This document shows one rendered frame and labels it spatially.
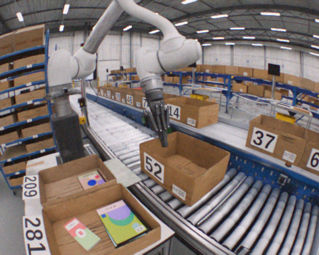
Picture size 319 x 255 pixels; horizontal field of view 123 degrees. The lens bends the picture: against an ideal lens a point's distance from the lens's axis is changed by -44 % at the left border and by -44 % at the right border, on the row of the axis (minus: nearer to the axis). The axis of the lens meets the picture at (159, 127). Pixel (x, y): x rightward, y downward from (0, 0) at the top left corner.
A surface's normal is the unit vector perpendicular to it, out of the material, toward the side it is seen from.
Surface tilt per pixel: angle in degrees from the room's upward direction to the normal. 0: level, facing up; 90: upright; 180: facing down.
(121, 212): 0
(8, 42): 118
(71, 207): 89
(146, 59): 77
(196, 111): 90
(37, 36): 123
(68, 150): 90
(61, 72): 90
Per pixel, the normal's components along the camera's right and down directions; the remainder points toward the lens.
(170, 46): -0.45, 0.24
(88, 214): 0.00, -0.94
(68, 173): 0.65, 0.23
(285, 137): -0.78, 0.21
